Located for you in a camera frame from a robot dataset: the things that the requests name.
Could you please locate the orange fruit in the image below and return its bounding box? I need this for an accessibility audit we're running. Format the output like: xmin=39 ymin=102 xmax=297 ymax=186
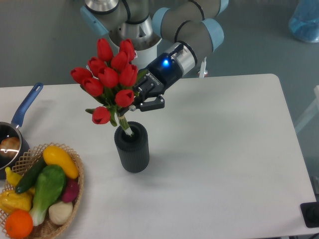
xmin=5 ymin=210 xmax=33 ymax=239

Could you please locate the black device at edge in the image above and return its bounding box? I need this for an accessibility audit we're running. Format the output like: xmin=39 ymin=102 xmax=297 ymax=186
xmin=300 ymin=202 xmax=319 ymax=228

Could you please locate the dark grey ribbed vase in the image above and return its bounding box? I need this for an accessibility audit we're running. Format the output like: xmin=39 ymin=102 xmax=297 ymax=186
xmin=114 ymin=121 xmax=150 ymax=173

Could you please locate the white garlic bulb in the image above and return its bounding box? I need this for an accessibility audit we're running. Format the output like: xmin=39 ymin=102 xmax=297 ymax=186
xmin=48 ymin=201 xmax=73 ymax=225

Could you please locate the brown bread roll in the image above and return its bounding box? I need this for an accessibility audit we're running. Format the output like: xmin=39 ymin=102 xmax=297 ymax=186
xmin=0 ymin=137 xmax=20 ymax=157

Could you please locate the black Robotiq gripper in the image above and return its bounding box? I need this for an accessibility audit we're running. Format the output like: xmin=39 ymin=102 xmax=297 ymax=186
xmin=129 ymin=52 xmax=183 ymax=112

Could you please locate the red tulip bouquet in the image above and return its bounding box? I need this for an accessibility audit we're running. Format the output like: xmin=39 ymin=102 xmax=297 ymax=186
xmin=70 ymin=38 xmax=139 ymax=137

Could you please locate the yellow squash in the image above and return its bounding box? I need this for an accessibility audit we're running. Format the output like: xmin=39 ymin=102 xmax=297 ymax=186
xmin=43 ymin=145 xmax=79 ymax=179

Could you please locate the woven wicker basket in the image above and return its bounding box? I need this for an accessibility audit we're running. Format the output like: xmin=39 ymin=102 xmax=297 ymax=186
xmin=11 ymin=142 xmax=84 ymax=239

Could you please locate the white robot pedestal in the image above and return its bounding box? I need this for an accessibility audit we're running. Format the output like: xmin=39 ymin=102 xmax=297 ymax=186
xmin=85 ymin=43 xmax=209 ymax=84

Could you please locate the purple red onion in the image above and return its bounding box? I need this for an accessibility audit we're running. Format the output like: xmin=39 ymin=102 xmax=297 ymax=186
xmin=61 ymin=180 xmax=80 ymax=203

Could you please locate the blue plastic bag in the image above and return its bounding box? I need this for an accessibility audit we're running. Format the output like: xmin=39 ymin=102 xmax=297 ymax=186
xmin=289 ymin=0 xmax=319 ymax=43

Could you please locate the green bok choy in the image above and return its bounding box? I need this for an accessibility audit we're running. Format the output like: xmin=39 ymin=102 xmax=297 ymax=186
xmin=29 ymin=165 xmax=66 ymax=227

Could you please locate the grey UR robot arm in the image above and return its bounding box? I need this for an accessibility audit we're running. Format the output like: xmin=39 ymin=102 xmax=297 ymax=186
xmin=80 ymin=0 xmax=228 ymax=115

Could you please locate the blue handled saucepan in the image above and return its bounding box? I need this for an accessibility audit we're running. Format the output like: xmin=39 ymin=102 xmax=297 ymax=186
xmin=0 ymin=83 xmax=43 ymax=180

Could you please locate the yellow banana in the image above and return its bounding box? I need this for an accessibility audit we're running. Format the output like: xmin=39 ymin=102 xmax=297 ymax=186
xmin=4 ymin=167 xmax=35 ymax=195

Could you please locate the green cucumber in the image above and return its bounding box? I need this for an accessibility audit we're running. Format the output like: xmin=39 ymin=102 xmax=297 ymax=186
xmin=15 ymin=157 xmax=47 ymax=194

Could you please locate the yellow bell pepper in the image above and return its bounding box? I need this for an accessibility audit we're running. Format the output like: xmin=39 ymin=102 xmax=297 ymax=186
xmin=0 ymin=190 xmax=33 ymax=214

